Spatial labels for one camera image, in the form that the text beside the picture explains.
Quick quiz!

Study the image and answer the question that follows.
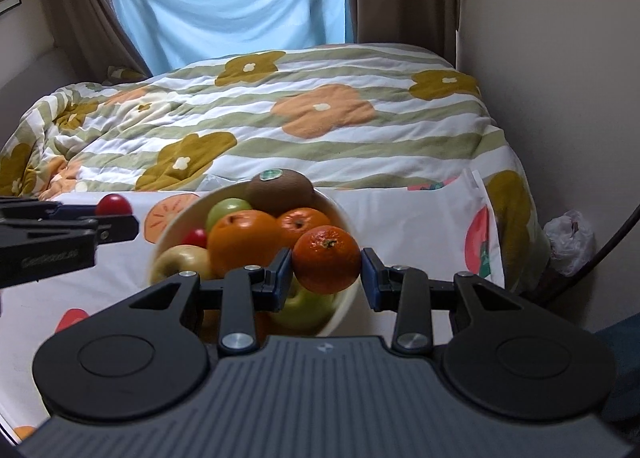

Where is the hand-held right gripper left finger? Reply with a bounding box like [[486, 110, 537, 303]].
[[129, 248, 293, 356]]

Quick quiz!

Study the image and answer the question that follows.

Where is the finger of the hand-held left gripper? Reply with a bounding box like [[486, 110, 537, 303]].
[[0, 214, 140, 245], [0, 197, 101, 221]]

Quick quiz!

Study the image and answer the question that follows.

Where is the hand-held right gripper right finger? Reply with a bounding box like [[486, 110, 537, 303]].
[[361, 247, 518, 354]]

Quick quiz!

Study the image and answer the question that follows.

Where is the large green apple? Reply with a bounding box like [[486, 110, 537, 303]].
[[267, 283, 338, 331]]

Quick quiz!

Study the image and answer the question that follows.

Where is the small tangerine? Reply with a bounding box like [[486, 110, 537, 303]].
[[276, 207, 332, 249], [292, 225, 363, 295]]

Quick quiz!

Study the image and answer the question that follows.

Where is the cream bowl with duck print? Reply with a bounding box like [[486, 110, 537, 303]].
[[149, 179, 362, 336]]

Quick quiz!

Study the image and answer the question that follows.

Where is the large orange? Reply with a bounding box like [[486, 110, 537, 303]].
[[207, 209, 283, 279]]

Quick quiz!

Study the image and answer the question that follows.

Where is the yellow apple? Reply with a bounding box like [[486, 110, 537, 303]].
[[152, 245, 216, 284]]

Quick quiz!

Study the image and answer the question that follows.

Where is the brown kiwi with green sticker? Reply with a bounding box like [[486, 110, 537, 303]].
[[245, 168, 316, 218]]

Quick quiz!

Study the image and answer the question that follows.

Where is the small green apple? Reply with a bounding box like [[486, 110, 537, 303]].
[[206, 198, 253, 231]]

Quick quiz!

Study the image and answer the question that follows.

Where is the white fruit-printed cloth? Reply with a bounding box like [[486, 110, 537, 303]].
[[0, 168, 506, 444]]

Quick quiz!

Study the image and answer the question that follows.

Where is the floral striped blanket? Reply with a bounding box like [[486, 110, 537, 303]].
[[0, 43, 548, 291]]

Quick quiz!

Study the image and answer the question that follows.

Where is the beige headboard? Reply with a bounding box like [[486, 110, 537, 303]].
[[0, 45, 76, 149]]

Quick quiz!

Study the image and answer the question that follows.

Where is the white plastic bag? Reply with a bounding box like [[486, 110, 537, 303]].
[[542, 210, 596, 279]]

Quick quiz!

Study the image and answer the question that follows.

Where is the light blue window cloth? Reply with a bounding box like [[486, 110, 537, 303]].
[[110, 0, 356, 76]]

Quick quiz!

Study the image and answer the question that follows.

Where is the dark teal fabric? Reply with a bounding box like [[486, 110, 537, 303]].
[[595, 315, 640, 434]]

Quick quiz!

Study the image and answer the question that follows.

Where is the black cable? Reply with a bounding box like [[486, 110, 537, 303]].
[[530, 203, 640, 304]]

